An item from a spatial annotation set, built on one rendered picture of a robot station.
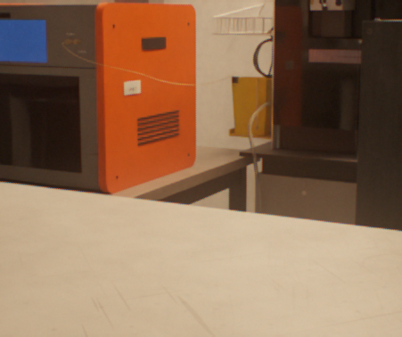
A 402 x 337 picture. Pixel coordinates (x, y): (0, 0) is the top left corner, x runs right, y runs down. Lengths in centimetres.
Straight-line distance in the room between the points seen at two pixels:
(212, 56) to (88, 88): 183
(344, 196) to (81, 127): 72
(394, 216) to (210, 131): 247
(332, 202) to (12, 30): 92
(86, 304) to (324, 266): 21
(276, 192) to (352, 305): 162
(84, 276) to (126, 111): 123
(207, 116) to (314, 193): 154
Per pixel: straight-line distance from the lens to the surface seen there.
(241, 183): 240
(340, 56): 219
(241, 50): 356
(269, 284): 65
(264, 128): 232
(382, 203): 125
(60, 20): 188
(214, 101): 363
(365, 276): 68
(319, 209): 219
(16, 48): 196
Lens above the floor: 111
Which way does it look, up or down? 11 degrees down
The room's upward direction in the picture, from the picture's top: straight up
